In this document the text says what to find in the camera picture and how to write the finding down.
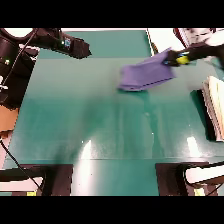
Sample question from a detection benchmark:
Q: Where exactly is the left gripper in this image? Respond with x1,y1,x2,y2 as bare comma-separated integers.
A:
70,37,93,61

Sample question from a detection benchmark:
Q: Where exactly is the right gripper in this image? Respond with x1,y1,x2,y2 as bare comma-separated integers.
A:
164,49,191,68

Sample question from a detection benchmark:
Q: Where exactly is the purple garment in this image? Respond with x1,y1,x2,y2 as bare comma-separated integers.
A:
117,47,177,93

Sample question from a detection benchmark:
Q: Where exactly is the white folded garment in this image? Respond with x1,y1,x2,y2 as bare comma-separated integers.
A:
201,75,224,143

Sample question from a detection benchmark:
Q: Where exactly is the black cable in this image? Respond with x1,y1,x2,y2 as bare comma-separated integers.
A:
0,28,40,88
0,138,45,195

